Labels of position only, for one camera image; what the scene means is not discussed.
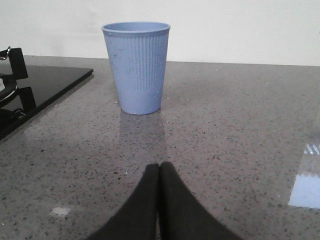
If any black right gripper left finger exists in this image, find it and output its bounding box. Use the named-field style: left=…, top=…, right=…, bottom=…
left=88, top=163, right=160, bottom=240

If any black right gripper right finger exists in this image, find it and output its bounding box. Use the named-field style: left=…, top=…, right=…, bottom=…
left=159, top=161, right=241, bottom=240

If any light blue ribbed plastic cup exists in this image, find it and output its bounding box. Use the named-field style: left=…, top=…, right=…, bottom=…
left=101, top=21, right=171, bottom=115

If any black metal pot support grate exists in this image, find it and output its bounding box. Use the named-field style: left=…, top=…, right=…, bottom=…
left=0, top=46, right=29, bottom=106

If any black glass gas stove top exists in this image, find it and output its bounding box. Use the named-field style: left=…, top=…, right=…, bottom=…
left=0, top=65, right=94, bottom=139

